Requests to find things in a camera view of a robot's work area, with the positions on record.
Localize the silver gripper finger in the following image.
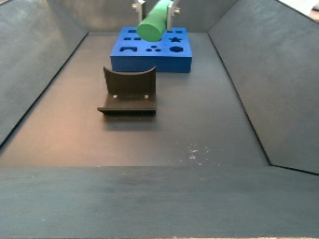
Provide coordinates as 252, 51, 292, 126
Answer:
166, 0, 180, 30
132, 0, 146, 21

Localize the green oval cylinder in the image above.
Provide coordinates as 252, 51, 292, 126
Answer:
138, 0, 174, 42

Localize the black curved fixture cradle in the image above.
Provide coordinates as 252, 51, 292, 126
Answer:
98, 68, 158, 115

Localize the blue foam shape-hole block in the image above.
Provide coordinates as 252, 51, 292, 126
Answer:
110, 26, 192, 73

